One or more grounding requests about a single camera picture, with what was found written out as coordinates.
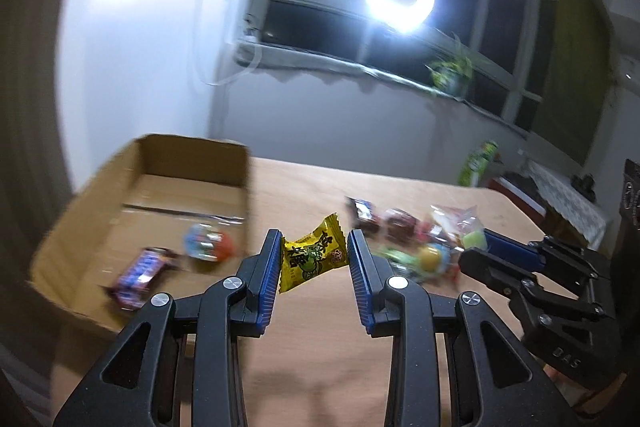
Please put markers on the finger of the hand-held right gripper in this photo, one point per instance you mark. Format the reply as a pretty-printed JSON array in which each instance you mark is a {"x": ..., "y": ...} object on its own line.
[
  {"x": 515, "y": 251},
  {"x": 492, "y": 272}
]

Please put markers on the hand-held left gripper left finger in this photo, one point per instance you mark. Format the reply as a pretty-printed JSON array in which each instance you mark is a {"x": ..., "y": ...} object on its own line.
[{"x": 270, "y": 268}]

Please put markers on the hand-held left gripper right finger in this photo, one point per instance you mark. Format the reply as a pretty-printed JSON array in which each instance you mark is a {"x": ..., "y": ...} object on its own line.
[{"x": 357, "y": 273}]

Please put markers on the clear packet with green candy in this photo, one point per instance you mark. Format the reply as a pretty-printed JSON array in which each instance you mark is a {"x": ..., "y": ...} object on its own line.
[{"x": 472, "y": 237}]

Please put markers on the yellow candy packet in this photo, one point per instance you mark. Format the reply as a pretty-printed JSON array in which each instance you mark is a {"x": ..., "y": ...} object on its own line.
[{"x": 310, "y": 257}]

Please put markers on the brown cardboard box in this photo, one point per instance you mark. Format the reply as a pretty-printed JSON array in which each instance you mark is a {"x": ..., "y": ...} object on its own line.
[{"x": 150, "y": 192}]

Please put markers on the dark red box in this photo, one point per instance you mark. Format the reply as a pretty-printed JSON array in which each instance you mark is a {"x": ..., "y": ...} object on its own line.
[{"x": 515, "y": 192}]

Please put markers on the dark snack packet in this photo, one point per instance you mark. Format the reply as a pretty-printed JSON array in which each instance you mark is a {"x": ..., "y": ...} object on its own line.
[{"x": 362, "y": 212}]

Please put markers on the red brown snack packet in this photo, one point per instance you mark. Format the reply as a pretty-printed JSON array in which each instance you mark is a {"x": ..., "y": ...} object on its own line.
[{"x": 400, "y": 222}]

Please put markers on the round blue orange candy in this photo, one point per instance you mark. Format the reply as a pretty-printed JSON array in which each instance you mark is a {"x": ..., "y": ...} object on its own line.
[{"x": 207, "y": 244}]

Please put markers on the white lace cloth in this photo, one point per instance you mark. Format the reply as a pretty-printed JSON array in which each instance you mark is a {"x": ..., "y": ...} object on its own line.
[{"x": 565, "y": 199}]

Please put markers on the small red candy packet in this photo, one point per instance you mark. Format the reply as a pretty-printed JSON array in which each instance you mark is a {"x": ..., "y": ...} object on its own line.
[{"x": 432, "y": 232}]

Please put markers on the green snack bag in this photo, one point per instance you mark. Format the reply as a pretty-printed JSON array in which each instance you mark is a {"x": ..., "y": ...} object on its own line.
[{"x": 475, "y": 167}]

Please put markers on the small dark object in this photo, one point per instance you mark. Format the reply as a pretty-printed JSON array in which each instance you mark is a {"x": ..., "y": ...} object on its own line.
[{"x": 584, "y": 187}]

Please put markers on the brown chocolate bar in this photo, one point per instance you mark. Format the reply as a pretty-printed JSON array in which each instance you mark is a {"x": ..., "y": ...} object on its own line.
[{"x": 140, "y": 278}]

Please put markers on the olive curtain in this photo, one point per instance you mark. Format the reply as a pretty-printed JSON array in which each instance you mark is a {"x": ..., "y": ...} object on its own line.
[{"x": 580, "y": 82}]

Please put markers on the potted green plant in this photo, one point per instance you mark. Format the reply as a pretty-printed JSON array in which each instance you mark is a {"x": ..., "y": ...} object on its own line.
[{"x": 450, "y": 77}]

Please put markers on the brown curtain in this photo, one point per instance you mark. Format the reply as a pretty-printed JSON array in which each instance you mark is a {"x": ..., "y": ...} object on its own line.
[{"x": 30, "y": 107}]

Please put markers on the window with white frame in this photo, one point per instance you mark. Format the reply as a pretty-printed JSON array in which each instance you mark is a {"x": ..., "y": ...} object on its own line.
[{"x": 325, "y": 27}]

